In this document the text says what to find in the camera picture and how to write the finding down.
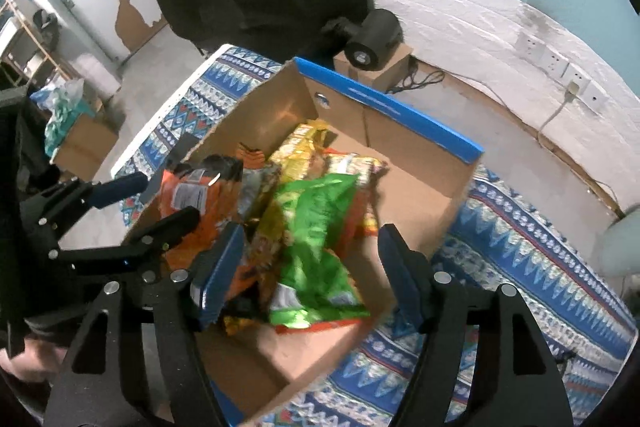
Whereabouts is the black power cable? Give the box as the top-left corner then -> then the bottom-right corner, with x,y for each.
387,59 -> 446,95

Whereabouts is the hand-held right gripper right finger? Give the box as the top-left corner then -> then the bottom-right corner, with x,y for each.
377,223 -> 573,427

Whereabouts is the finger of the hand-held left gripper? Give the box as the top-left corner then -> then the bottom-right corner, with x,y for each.
47,206 -> 202,286
20,172 -> 149,240

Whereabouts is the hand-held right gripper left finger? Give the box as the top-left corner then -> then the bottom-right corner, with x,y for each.
45,222 -> 247,427

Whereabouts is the white wall socket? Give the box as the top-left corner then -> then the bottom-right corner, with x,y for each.
585,79 -> 611,112
540,44 -> 568,75
515,32 -> 543,58
562,64 -> 591,95

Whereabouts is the white container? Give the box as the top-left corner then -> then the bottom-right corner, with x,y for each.
72,54 -> 123,100

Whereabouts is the pile of snack packets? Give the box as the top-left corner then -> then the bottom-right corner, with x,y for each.
222,119 -> 390,338

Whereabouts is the teal plastic bag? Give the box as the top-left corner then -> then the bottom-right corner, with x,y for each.
44,94 -> 96,158

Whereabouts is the black camera on small box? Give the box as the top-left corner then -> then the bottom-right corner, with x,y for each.
322,8 -> 402,70

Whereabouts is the small brown cardboard box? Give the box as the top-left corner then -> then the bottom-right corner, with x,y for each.
332,42 -> 415,94

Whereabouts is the green snack bag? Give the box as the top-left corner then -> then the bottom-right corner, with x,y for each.
269,173 -> 372,328

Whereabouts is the wooden rack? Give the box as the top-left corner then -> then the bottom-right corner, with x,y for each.
0,0 -> 76,92

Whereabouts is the white plug with cable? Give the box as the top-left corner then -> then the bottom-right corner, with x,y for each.
537,79 -> 583,148

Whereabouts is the orange snack bag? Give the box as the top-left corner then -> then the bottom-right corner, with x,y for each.
159,154 -> 251,278

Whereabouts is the cardboard box blue rim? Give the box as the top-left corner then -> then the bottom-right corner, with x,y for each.
120,57 -> 485,425

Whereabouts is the grey bucket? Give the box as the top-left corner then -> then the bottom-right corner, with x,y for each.
600,204 -> 640,278

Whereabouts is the blue patterned tablecloth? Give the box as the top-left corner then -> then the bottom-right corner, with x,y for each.
111,46 -> 636,427

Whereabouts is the person's left hand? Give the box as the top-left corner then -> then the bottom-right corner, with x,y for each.
0,339 -> 68,388

